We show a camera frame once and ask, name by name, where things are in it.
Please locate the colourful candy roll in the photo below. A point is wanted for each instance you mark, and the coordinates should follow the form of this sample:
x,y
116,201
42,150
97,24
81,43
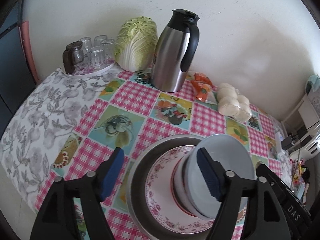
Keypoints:
x,y
296,171

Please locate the orange snack packet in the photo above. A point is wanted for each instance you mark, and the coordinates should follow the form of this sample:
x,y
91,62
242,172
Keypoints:
x,y
203,88

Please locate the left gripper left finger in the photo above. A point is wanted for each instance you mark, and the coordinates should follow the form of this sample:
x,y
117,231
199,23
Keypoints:
x,y
56,218

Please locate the clear drinking glass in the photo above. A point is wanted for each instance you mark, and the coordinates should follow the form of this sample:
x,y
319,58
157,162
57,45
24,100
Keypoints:
x,y
86,44
96,56
99,39
108,46

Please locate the floral rimmed round plate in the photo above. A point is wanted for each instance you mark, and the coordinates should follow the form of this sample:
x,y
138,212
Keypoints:
x,y
160,199

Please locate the small glass teapot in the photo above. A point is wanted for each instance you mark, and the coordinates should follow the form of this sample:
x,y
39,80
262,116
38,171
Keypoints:
x,y
72,56

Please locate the white shelf unit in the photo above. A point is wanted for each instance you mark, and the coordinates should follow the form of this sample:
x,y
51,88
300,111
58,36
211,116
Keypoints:
x,y
306,113

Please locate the checked picture tablecloth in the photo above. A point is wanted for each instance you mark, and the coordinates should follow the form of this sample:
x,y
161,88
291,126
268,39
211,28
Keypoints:
x,y
132,114

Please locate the bag of steamed buns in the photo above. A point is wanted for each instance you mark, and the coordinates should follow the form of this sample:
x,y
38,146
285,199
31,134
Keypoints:
x,y
232,104

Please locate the white plastic cup bowl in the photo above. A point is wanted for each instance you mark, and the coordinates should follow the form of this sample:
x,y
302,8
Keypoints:
x,y
180,192

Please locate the white power strip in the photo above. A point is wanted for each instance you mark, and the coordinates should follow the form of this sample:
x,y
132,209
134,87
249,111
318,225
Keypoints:
x,y
278,138

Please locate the round floral glass tray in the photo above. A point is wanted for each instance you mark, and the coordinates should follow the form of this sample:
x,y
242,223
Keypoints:
x,y
85,70

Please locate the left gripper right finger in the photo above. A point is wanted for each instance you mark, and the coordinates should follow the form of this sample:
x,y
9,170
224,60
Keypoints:
x,y
264,218

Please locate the napa cabbage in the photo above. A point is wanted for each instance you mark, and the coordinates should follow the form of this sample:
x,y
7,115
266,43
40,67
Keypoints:
x,y
135,44

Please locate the stainless steel thermos jug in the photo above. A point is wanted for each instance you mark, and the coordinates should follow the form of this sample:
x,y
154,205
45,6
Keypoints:
x,y
175,51

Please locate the light blue bowl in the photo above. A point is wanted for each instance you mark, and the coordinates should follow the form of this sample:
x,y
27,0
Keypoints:
x,y
231,154

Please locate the black power adapter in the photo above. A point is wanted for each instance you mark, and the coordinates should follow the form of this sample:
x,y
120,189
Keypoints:
x,y
287,143

